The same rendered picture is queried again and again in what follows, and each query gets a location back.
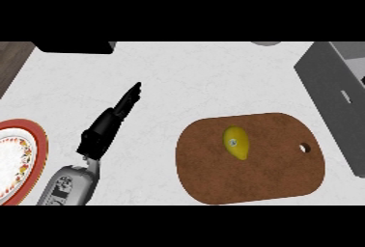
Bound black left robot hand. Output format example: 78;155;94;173
75;81;143;161

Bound brown wooden cutting board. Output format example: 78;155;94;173
174;112;328;206

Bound red-rimmed patterned plate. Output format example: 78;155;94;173
0;118;50;206

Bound black appliance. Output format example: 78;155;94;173
29;41;118;55

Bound small grey round object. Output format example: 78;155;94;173
250;41;282;47

